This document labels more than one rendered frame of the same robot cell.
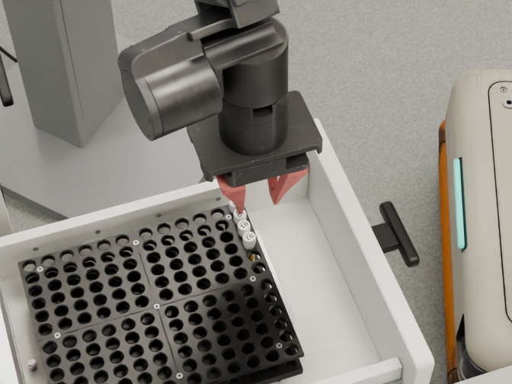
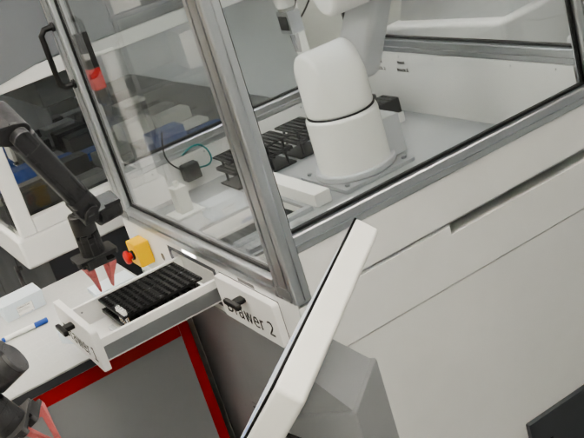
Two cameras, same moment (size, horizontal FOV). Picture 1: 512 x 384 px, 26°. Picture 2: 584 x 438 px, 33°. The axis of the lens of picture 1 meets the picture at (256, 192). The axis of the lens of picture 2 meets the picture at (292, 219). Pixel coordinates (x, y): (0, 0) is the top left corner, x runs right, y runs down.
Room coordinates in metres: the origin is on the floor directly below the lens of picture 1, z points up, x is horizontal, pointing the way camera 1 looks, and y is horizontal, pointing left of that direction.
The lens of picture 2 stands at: (2.86, 0.22, 1.86)
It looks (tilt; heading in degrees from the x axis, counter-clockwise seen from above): 21 degrees down; 173
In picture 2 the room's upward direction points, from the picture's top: 17 degrees counter-clockwise
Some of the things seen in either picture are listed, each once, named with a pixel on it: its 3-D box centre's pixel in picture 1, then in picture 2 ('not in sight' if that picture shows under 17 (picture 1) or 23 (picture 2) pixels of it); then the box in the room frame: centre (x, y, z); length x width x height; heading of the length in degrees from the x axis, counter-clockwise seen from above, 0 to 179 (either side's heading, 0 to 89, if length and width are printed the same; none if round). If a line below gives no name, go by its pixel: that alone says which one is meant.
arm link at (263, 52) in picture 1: (244, 63); (84, 222); (0.58, 0.01, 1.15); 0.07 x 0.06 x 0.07; 119
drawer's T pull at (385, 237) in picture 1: (387, 237); (66, 328); (0.58, -0.12, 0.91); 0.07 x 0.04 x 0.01; 19
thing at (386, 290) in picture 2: not in sight; (351, 202); (0.35, 0.68, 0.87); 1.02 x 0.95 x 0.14; 19
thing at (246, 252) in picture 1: (262, 277); (113, 308); (0.54, -0.01, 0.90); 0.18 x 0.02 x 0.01; 19
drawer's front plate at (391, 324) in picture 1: (358, 263); (81, 334); (0.57, -0.10, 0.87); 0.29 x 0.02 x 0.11; 19
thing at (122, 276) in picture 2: not in sight; (111, 284); (0.06, -0.03, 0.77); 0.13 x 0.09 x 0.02; 108
